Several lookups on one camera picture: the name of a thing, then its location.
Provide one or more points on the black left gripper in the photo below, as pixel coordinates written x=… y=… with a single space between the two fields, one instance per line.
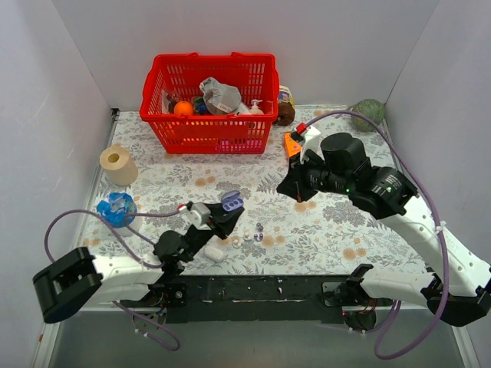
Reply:
x=216 y=221

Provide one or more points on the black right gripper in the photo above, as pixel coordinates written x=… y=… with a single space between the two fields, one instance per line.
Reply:
x=301 y=178

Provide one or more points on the lavender earbud charging case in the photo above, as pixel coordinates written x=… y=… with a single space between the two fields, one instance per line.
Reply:
x=231 y=201

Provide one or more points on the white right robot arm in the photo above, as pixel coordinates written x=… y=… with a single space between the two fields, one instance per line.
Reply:
x=457 y=286

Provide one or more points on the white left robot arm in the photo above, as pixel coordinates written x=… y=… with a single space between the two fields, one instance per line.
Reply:
x=80 y=278

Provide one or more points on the white earbud charging case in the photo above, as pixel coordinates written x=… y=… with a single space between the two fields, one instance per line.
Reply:
x=213 y=253

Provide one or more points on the white earbud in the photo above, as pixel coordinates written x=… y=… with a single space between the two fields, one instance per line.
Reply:
x=247 y=236
x=236 y=241

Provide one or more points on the orange snack box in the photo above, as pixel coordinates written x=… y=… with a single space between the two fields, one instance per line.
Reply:
x=291 y=146

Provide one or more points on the brown jar with label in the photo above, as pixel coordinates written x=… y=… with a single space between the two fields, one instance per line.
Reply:
x=286 y=107

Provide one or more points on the white pump bottle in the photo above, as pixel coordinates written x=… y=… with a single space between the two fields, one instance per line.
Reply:
x=255 y=108

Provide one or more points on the floral patterned table mat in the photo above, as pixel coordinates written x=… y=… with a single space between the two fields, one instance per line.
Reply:
x=326 y=235

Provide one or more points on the green melon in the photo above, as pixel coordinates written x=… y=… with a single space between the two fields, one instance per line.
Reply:
x=370 y=108

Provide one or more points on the blue wrapped tissue roll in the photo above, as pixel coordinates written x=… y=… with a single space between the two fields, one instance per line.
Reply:
x=118 y=210

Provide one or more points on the beige paper roll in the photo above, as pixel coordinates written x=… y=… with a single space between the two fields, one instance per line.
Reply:
x=118 y=165

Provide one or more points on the dark green toy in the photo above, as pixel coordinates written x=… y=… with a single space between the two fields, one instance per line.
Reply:
x=199 y=106

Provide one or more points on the grey crumpled bag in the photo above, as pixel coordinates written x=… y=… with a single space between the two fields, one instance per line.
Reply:
x=220 y=99

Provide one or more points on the red plastic shopping basket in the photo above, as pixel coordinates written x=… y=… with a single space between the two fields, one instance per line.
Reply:
x=179 y=76

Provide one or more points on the orange fruit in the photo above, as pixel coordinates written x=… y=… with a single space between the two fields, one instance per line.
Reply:
x=183 y=108

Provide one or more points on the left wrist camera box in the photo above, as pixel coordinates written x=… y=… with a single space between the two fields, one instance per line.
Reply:
x=198 y=214

